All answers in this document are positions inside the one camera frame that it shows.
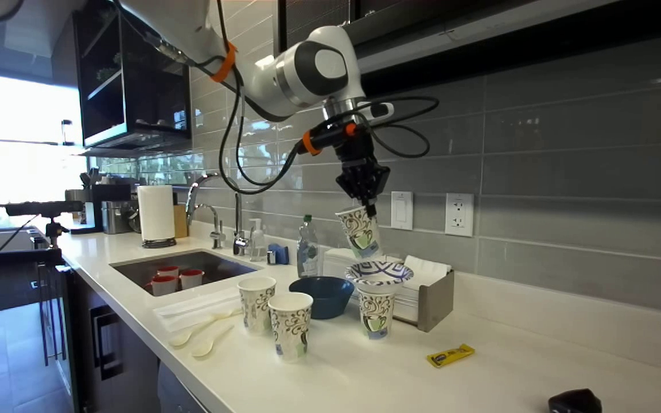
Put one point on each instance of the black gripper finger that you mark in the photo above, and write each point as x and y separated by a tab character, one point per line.
379	185
354	186

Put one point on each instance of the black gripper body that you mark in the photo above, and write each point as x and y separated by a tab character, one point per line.
359	156

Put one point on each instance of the patterned paper cup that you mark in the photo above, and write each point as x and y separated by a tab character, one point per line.
255	305
359	233
377	310

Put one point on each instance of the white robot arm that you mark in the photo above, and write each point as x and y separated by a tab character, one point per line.
300	72

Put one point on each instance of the white plate with blue pattern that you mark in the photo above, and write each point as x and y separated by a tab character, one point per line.
379	272

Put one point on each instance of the paper cup with coffee beans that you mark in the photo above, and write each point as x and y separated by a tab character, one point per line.
291	328

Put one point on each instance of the red and white cup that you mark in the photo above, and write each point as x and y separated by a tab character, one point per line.
165	285
192	279

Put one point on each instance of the clear water bottle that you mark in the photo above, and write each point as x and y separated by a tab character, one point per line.
309	254

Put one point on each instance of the white box container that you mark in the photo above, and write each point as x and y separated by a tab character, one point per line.
424	275

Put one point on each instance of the blue sponge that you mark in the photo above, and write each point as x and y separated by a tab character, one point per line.
279	256

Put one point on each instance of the blue bowl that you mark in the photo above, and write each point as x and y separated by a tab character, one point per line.
323	298

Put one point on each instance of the cardboard napkin holder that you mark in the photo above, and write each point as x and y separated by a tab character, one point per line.
438	301

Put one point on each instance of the chrome kitchen faucet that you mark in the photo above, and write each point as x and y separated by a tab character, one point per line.
213	221

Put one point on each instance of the yellow packet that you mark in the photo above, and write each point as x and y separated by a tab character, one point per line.
451	355

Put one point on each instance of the dark overhead cabinet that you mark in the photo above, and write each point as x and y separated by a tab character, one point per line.
500	30

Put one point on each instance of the white paper towel roll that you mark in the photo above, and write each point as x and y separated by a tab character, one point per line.
158	215

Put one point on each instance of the steel kitchen sink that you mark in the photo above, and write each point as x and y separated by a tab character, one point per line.
131	270

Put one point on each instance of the black coffee machine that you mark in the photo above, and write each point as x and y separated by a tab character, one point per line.
104	203

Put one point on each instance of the small black rounded object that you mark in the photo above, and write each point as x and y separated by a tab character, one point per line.
575	402

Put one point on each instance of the black under-counter appliance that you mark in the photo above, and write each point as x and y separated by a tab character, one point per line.
104	341

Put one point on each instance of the black side table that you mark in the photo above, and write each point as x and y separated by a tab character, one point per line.
10	275

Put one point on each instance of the white wall light switch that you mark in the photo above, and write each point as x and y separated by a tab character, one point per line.
400	210

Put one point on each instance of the white wall power outlet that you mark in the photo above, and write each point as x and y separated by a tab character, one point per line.
460	215

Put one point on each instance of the black wall cabinet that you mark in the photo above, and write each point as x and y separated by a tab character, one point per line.
137	46

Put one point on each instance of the black camera on tripod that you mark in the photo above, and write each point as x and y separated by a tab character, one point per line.
41	210

